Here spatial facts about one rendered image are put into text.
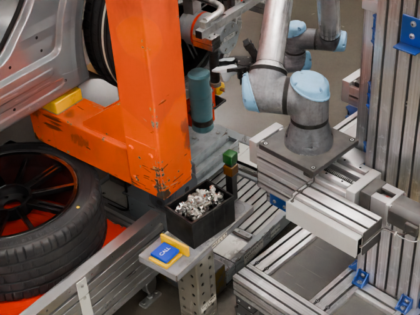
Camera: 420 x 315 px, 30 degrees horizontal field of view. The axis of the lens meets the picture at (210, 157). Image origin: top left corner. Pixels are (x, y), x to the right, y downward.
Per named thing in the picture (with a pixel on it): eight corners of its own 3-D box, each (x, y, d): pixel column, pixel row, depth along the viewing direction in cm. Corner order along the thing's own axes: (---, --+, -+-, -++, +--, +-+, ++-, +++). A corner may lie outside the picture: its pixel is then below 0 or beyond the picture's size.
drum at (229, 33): (199, 33, 317) (197, 1, 309) (241, 47, 306) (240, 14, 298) (176, 47, 309) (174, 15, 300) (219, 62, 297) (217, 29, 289)
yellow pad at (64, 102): (59, 89, 307) (57, 77, 304) (84, 99, 300) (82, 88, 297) (32, 104, 299) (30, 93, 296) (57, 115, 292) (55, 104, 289)
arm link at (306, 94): (326, 128, 234) (327, 89, 226) (281, 123, 237) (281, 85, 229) (331, 106, 243) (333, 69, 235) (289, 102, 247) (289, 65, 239)
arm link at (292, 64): (307, 44, 289) (307, 64, 294) (278, 47, 289) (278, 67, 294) (312, 54, 283) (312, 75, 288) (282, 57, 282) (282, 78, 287)
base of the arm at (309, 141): (342, 140, 246) (344, 113, 240) (312, 162, 237) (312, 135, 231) (305, 122, 255) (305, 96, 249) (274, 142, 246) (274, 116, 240)
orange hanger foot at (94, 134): (65, 119, 319) (50, 44, 298) (162, 162, 291) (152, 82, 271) (34, 139, 309) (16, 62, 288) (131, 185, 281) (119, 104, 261)
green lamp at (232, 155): (229, 157, 275) (229, 147, 273) (238, 160, 273) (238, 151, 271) (222, 162, 273) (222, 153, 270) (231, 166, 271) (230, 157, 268)
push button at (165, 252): (164, 245, 264) (164, 241, 263) (180, 254, 260) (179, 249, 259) (150, 257, 260) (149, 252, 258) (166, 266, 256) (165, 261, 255)
